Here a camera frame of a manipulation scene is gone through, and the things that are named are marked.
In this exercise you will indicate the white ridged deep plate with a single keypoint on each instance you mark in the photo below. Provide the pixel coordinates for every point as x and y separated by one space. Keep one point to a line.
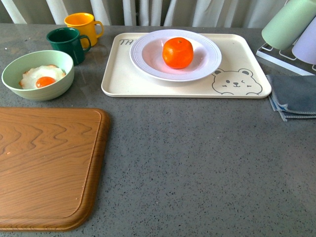
146 55

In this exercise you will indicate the orange fruit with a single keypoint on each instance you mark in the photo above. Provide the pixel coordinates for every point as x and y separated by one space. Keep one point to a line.
177 53

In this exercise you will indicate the cream bear serving tray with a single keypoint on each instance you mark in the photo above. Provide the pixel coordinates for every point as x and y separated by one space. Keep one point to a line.
238 76

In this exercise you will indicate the wooden cutting board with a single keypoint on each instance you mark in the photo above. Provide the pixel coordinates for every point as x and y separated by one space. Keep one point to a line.
50 162

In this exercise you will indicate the white curtain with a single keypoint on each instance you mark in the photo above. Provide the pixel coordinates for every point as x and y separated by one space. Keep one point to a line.
183 13

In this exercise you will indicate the dark green mug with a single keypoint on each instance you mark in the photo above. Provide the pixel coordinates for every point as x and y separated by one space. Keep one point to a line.
70 41

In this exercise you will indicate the yellow mug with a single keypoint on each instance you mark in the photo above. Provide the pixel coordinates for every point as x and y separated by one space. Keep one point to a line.
86 24

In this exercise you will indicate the fake fried egg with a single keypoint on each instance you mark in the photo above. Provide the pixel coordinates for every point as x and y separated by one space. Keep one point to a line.
41 76

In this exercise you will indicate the light green bowl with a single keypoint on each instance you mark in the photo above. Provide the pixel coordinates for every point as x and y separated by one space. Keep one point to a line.
12 74

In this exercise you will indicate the folded grey cloth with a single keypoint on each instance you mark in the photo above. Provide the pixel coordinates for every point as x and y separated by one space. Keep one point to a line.
294 97

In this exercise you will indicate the white cup rack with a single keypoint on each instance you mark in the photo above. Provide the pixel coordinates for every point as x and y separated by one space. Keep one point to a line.
286 59

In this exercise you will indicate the lilac cup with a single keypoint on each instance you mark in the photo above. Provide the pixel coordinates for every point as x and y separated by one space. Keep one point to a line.
305 47

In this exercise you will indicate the light green cup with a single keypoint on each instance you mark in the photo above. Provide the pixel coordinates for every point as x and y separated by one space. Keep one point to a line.
289 23

